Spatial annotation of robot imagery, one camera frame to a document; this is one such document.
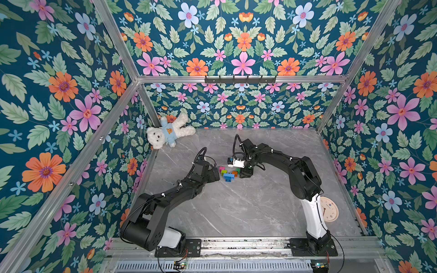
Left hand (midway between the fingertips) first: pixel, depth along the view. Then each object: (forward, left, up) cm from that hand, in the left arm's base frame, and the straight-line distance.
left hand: (213, 170), depth 92 cm
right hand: (+4, -19, -4) cm, 20 cm away
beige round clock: (-25, -57, -4) cm, 62 cm away
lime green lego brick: (+1, -6, -4) cm, 7 cm away
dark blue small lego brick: (-3, -8, -6) cm, 10 cm away
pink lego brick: (+4, -4, -4) cm, 7 cm away
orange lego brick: (-1, -12, -4) cm, 13 cm away
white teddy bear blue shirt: (+30, +28, +2) cm, 41 cm away
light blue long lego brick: (-2, -10, -3) cm, 11 cm away
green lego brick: (-4, -13, +5) cm, 15 cm away
